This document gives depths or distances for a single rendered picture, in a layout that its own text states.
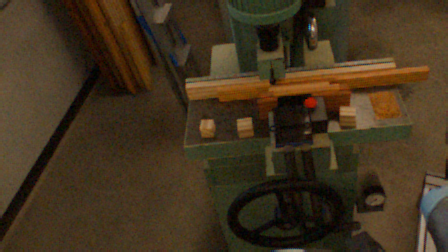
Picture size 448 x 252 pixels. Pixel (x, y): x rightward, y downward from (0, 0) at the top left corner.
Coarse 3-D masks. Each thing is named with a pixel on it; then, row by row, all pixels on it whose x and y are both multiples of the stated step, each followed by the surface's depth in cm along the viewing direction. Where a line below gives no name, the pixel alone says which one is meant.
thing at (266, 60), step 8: (280, 32) 112; (256, 40) 111; (280, 40) 110; (256, 48) 108; (280, 48) 107; (264, 56) 105; (272, 56) 105; (280, 56) 105; (264, 64) 105; (272, 64) 105; (280, 64) 106; (264, 72) 107; (280, 72) 107; (264, 80) 109
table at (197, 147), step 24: (360, 96) 116; (192, 120) 114; (216, 120) 113; (264, 120) 112; (336, 120) 110; (360, 120) 110; (384, 120) 109; (408, 120) 108; (192, 144) 108; (216, 144) 108; (240, 144) 108; (264, 144) 109; (336, 144) 111; (336, 168) 103
